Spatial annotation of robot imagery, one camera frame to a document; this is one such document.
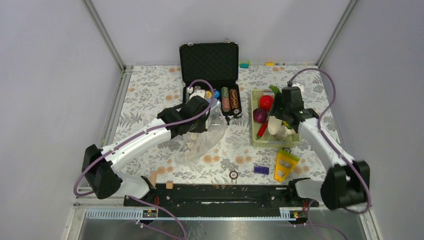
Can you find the clear dotted zip top bag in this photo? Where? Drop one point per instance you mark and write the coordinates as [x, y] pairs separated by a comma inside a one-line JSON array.
[[196, 145]]

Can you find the black poker chip case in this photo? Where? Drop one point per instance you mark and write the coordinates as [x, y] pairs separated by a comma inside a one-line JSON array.
[[218, 64]]

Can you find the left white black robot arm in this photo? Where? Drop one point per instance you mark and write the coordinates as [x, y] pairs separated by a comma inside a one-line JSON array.
[[102, 167]]

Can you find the green toy block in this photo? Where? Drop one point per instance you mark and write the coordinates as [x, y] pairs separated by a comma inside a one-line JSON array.
[[245, 65]]

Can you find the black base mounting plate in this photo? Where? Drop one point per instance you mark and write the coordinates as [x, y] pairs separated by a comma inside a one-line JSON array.
[[223, 201]]

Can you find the yellow triangular plastic tool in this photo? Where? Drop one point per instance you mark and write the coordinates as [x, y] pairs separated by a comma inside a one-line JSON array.
[[285, 163]]

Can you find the red toy tomato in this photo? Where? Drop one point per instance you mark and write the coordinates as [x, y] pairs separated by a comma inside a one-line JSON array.
[[266, 102]]

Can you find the wooden cone block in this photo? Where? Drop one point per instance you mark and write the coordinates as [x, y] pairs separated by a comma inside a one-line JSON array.
[[153, 178]]

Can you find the white toy mushroom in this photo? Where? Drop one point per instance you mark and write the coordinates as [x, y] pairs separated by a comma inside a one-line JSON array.
[[283, 133]]

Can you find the yellow toy corn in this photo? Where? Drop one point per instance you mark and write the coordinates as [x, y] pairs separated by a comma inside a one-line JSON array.
[[286, 125]]

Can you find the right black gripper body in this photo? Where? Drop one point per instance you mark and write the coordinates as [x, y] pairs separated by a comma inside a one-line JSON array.
[[279, 109]]

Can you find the small wooden cube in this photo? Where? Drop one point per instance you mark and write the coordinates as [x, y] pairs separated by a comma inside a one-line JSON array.
[[169, 185]]

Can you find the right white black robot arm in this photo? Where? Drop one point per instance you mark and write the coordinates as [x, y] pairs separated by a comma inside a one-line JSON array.
[[347, 180]]

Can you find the green toy leaf vegetable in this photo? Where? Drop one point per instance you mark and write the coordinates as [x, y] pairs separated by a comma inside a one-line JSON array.
[[275, 89]]

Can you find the blue toy brick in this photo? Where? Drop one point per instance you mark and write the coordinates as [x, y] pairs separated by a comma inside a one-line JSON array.
[[261, 170]]

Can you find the floral table mat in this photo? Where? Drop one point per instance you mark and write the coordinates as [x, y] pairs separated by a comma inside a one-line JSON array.
[[154, 88]]

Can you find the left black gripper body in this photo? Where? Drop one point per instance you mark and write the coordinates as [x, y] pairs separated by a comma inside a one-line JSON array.
[[199, 125]]

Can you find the purple toy onion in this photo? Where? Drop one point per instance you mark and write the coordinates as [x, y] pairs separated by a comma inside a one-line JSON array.
[[259, 115]]

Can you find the green plastic basket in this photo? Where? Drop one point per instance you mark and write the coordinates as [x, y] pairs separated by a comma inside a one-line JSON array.
[[267, 140]]

